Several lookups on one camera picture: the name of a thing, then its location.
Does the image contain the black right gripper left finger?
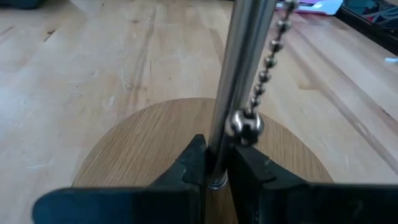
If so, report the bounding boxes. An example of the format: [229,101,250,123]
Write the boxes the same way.
[32,134,208,224]

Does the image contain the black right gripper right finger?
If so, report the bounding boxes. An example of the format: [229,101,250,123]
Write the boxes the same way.
[228,144,398,224]

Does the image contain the wooden base table lamp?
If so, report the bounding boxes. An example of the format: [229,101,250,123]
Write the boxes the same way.
[71,0,335,224]

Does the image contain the metal bead pull chain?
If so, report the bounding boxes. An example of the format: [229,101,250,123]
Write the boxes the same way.
[224,0,300,147]

